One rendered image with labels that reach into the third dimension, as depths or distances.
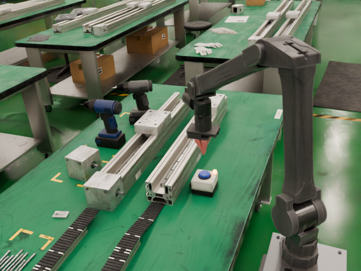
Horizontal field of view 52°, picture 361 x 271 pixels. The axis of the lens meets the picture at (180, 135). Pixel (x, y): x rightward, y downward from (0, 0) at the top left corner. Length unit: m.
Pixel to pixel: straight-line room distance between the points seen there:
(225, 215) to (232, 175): 0.23
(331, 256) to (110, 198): 0.70
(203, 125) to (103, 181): 0.40
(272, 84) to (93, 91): 1.74
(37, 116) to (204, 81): 2.15
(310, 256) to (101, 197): 0.70
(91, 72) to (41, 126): 0.83
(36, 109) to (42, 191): 1.61
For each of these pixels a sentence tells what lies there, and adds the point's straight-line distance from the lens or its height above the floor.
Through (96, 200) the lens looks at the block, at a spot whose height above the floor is 0.82.
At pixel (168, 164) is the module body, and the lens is 1.43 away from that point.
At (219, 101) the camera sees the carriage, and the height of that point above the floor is 0.90.
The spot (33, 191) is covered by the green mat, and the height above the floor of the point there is 0.78.
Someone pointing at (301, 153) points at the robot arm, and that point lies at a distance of 0.84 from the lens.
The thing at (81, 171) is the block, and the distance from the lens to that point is 1.49.
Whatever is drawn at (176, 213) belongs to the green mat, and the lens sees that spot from 1.29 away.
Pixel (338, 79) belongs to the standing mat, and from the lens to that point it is 4.76.
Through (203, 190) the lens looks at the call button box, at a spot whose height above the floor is 0.81.
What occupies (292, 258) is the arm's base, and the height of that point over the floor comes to 0.93.
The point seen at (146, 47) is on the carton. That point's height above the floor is 0.31.
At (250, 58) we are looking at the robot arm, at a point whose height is 1.36.
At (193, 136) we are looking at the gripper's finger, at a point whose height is 1.02.
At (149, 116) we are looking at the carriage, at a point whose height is 0.90.
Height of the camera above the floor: 1.61
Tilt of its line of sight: 28 degrees down
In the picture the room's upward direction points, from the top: 4 degrees counter-clockwise
